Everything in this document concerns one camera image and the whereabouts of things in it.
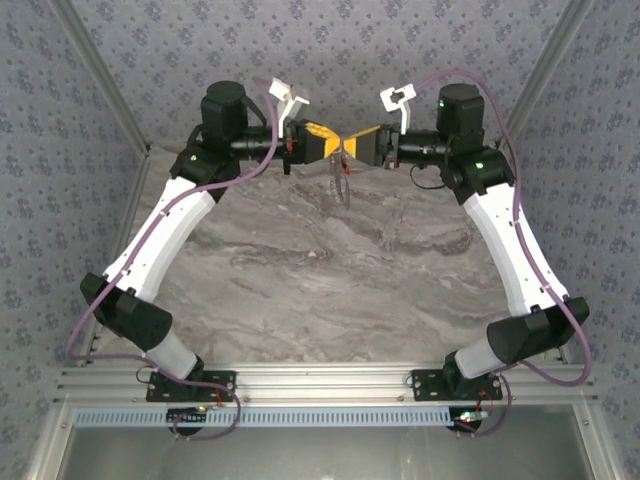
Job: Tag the aluminium mounting rail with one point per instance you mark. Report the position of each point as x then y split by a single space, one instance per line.
320 382

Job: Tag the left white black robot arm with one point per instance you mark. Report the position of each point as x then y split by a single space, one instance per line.
160 235

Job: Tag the red key tag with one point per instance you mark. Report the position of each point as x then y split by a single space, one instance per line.
345 169

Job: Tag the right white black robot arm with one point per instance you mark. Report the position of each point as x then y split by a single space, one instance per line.
505 240

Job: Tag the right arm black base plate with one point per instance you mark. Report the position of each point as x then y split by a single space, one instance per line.
430 385

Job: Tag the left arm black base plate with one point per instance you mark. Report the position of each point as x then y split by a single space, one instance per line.
222 385

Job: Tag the aluminium frame post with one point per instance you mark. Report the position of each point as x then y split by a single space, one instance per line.
100 75
545 75

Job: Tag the small black circuit board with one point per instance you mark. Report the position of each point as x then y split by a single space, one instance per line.
187 416
467 417

